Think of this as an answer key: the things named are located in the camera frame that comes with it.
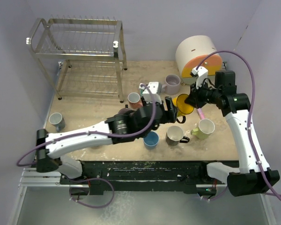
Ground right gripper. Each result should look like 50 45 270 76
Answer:
185 79 222 109

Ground yellow mug black handle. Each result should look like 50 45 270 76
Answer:
172 94 194 124

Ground black mug white interior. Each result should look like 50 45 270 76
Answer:
165 126 190 146

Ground lime green mug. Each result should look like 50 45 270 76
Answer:
191 119 215 140

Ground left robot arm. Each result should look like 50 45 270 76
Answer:
36 97 177 184

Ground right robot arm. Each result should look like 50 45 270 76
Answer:
185 67 280 197

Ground metal dish rack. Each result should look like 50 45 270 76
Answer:
26 16 127 103

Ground pink tube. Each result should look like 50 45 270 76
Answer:
197 108 205 120

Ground lilac mug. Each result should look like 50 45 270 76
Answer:
162 74 181 95

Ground blue cup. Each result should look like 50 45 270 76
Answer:
143 131 159 150

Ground salmon pink mug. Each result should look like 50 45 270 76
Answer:
127 92 143 110

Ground round drawer box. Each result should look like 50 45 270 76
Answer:
175 35 223 85

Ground grey speckled mug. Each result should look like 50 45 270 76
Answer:
90 144 102 149

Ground small grey cup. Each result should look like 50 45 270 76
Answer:
49 112 65 132

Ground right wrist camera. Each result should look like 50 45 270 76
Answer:
191 66 208 89

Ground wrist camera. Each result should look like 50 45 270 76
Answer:
191 66 208 89
139 82 162 104

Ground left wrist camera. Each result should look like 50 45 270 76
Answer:
139 82 162 104

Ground purple mug black handle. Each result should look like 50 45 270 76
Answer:
118 105 135 115

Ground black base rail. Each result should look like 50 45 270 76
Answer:
60 161 221 195

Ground aluminium frame rail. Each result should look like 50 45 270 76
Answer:
19 168 61 188

